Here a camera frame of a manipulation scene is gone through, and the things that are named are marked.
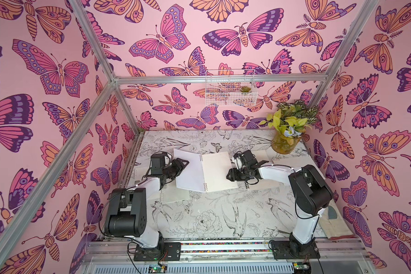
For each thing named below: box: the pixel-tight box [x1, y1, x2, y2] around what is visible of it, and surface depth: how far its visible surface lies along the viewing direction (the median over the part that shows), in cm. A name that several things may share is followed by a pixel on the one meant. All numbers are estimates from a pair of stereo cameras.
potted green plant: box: [259, 99, 318, 155], surface depth 99 cm
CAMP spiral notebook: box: [173, 148, 239, 192], surface depth 97 cm
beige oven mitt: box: [319, 198, 356, 240], surface depth 82 cm
